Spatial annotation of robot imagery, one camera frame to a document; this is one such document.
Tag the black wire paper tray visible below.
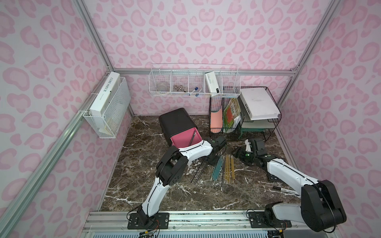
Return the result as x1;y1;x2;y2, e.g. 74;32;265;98
238;86;282;141

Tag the pink top drawer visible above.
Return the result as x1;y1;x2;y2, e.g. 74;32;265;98
170;128;202;148

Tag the black pink drawer cabinet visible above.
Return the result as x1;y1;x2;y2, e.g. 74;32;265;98
158;108;198;146

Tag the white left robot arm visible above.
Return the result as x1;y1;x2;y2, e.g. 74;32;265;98
127;136;227;230

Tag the black wire file rack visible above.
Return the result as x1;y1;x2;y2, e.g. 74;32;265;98
209;96;243;141

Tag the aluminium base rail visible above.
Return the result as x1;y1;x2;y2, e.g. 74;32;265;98
80;210;341;238

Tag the white box in basket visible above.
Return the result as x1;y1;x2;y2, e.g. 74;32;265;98
205;71;220;94

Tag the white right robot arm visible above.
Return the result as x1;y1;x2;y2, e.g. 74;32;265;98
232;138;347;232

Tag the green red booklet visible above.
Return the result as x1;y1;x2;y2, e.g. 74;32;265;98
223;98;241;133

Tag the white book in side basket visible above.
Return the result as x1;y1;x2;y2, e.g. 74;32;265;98
89;72;121;117

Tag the black white marker pen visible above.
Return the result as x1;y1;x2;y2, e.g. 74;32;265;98
273;186;298;195

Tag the pink folder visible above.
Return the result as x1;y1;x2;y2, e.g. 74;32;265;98
210;108;223;133

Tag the black calculator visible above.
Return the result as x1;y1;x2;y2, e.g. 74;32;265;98
267;173;283;182

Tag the white wire wall basket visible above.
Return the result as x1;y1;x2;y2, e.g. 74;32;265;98
148;63;241;98

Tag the white side wire basket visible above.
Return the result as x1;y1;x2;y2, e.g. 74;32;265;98
83;77;131;139

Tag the white paper stack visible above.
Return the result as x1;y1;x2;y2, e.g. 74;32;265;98
240;87;280;121

